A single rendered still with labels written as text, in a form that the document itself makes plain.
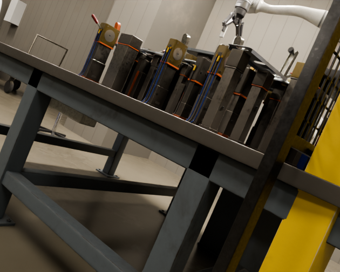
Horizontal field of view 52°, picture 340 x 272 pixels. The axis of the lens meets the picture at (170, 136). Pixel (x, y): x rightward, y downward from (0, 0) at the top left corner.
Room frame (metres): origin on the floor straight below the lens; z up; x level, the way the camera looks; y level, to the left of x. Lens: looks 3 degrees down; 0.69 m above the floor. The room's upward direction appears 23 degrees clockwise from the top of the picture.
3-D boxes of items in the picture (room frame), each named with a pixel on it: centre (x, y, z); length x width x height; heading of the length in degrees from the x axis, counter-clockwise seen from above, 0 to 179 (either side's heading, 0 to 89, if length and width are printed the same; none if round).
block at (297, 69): (1.28, -0.37, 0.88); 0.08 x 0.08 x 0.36; 45
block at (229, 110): (1.37, -0.18, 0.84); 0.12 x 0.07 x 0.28; 135
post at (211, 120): (1.18, -0.11, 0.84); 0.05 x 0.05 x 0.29; 45
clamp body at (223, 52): (1.45, -0.08, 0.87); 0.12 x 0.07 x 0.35; 135
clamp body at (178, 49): (1.72, 0.15, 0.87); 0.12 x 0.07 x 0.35; 135
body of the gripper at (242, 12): (2.21, -0.09, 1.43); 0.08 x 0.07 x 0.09; 137
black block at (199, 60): (1.57, 0.00, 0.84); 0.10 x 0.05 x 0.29; 135
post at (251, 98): (1.31, -0.24, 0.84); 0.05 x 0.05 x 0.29; 45
